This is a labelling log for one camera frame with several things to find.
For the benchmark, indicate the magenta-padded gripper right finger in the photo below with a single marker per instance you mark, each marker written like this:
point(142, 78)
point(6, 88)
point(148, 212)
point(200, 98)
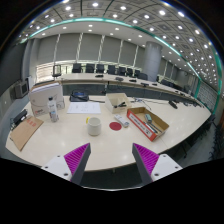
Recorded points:
point(146, 159)

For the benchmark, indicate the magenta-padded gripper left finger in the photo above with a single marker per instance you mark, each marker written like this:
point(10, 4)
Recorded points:
point(77, 158)

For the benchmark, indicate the clear water bottle black cap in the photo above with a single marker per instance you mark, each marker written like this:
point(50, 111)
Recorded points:
point(52, 111)

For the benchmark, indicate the open cardboard box red side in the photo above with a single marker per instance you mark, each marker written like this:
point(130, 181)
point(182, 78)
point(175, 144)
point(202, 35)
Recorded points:
point(141, 128)

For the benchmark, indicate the dark marker pens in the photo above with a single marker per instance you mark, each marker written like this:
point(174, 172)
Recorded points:
point(153, 127)

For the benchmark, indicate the grey whiteboard eraser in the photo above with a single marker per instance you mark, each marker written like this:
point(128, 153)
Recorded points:
point(148, 118)

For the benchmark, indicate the flat round red coaster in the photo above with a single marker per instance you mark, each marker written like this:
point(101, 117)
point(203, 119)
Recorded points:
point(115, 126)

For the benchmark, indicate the white remote control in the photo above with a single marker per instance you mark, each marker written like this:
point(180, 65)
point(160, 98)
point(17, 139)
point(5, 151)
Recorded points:
point(121, 120)

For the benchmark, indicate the white printed paper sheet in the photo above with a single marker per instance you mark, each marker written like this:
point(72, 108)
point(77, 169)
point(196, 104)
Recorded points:
point(84, 108)

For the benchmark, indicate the brown paper envelope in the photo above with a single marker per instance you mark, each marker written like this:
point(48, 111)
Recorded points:
point(26, 131)

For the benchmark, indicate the black table microphone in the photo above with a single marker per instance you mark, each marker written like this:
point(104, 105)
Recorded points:
point(173, 104)

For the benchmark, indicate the black desk phone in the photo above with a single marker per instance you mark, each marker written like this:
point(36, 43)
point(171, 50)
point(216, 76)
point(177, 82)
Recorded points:
point(79, 96)

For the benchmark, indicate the beige divided organizer box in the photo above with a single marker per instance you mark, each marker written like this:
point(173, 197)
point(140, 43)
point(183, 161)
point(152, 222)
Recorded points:
point(113, 100)

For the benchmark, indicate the large white cardboard box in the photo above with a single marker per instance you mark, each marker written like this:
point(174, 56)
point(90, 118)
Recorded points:
point(45, 98)

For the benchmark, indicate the black power adapter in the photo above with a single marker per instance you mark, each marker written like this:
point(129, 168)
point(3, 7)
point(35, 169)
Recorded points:
point(19, 117)

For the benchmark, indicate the long curved conference desk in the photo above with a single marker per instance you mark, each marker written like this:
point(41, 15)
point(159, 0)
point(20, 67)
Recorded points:
point(100, 80)

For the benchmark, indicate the grey box monitor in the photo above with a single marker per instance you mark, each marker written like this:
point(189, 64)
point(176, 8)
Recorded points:
point(22, 88)

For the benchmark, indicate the row of black office chairs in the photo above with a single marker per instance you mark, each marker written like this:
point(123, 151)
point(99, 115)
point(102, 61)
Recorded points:
point(111, 69)

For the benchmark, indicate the round ceiling lights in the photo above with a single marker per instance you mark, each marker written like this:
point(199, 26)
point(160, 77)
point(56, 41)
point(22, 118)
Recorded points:
point(95, 4)

